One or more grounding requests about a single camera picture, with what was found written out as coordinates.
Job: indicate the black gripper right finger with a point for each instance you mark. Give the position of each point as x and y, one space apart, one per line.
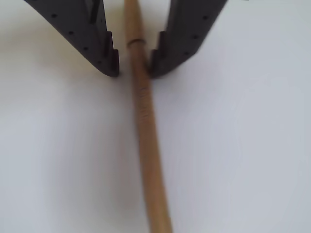
184 31

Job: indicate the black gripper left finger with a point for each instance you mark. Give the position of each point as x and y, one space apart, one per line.
92 36

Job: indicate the brown wooden pen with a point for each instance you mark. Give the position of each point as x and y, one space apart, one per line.
143 109

